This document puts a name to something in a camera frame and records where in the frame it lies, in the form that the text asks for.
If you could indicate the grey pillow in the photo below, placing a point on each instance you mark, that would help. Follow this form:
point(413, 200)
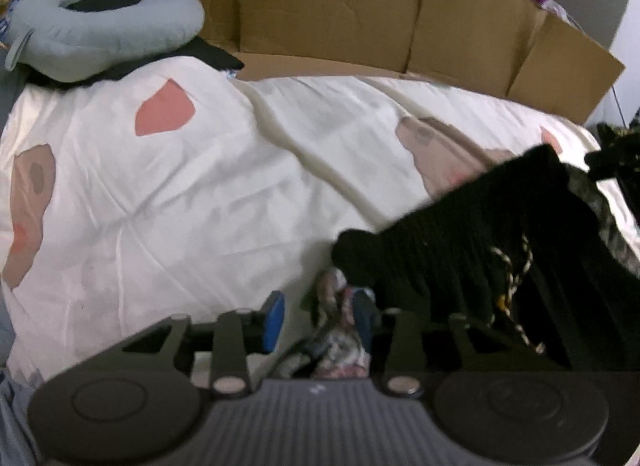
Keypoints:
point(7, 90)

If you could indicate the grey-blue neck pillow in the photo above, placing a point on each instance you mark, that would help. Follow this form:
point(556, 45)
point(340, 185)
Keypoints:
point(100, 35)

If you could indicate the cream bear-print blanket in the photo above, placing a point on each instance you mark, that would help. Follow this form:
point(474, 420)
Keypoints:
point(200, 196)

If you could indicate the black bear-print shorts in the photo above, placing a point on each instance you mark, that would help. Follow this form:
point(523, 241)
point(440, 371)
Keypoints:
point(475, 236)

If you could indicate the purple detergent bag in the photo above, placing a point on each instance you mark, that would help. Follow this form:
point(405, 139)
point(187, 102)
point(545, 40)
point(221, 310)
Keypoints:
point(542, 0)

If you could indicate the folded cardboard sheet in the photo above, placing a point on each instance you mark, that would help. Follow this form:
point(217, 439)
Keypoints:
point(350, 10)

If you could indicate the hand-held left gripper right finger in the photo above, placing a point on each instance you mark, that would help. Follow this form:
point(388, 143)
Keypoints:
point(362, 321)

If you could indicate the leopard print garment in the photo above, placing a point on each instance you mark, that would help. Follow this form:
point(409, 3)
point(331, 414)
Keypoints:
point(615, 155)

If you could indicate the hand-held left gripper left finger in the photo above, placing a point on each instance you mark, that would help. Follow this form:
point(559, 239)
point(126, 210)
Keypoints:
point(274, 321)

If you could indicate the black cloth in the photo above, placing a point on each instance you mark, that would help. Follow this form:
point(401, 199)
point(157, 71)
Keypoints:
point(215, 55)

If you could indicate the light blue garment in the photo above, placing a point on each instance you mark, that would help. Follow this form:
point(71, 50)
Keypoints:
point(12, 421)

